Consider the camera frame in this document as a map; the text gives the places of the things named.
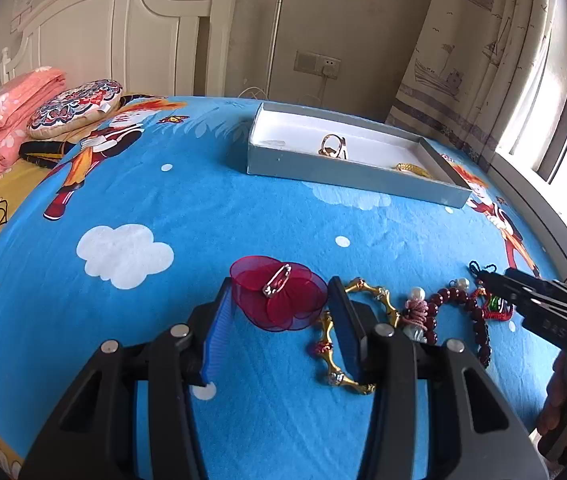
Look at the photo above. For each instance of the white wooden headboard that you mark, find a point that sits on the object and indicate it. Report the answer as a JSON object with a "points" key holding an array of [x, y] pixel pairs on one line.
{"points": [[113, 25]]}

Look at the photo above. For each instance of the red flower brooch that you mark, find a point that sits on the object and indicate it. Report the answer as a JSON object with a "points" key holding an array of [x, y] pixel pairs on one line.
{"points": [[291, 310]]}

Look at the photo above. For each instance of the grey window ledge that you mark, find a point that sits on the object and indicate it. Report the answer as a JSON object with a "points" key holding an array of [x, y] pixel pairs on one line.
{"points": [[543, 215]]}

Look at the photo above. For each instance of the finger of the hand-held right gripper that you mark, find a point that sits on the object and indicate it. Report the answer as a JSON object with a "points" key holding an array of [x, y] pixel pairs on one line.
{"points": [[508, 292], [531, 279]]}

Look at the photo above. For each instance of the boat print curtain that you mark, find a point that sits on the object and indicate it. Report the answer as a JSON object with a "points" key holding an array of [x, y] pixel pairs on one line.
{"points": [[473, 60]]}

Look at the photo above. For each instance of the grey cardboard box tray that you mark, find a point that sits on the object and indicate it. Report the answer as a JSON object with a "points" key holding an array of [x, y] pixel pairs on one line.
{"points": [[313, 167]]}

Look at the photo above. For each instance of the wall socket plate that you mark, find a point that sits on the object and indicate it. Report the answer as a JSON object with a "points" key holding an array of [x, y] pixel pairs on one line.
{"points": [[308, 62]]}

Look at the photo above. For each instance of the blue cartoon bedsheet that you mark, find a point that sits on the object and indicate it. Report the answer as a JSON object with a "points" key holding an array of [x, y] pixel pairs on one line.
{"points": [[213, 210]]}

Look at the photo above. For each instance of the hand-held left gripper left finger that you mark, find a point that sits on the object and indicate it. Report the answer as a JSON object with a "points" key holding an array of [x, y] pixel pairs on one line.
{"points": [[218, 330]]}

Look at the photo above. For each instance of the silver lamp stand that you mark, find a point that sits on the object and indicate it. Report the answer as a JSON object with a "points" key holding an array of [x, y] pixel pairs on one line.
{"points": [[273, 45]]}

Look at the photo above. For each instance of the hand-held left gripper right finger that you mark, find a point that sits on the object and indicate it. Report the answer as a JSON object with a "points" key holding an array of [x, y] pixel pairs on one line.
{"points": [[346, 330]]}

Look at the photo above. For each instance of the round patterned cushion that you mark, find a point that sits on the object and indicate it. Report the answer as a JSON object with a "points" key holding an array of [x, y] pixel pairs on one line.
{"points": [[71, 107]]}

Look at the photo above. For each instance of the jade pendant with pearl knot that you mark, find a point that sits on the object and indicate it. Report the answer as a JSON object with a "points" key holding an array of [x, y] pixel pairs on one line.
{"points": [[416, 310]]}

